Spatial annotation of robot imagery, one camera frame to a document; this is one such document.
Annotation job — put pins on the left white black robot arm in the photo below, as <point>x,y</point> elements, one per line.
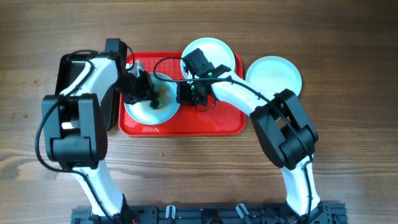
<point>71,137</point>

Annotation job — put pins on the red plastic serving tray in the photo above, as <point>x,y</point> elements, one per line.
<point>223,119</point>

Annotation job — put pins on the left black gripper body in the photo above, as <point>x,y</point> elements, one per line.
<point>135,86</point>

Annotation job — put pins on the black water tray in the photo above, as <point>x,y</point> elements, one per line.
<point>109,103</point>

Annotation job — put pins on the light blue plate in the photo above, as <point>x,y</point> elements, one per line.
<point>215,51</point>
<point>273,73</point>
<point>167,94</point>

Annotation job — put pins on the black metal base rail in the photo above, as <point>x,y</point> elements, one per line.
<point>326,212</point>

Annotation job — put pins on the green yellow scrub sponge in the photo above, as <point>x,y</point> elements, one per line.
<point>155,104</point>

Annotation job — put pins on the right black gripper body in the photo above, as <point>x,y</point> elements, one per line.
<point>189,93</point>

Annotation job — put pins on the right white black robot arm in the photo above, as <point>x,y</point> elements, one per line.
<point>282,126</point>

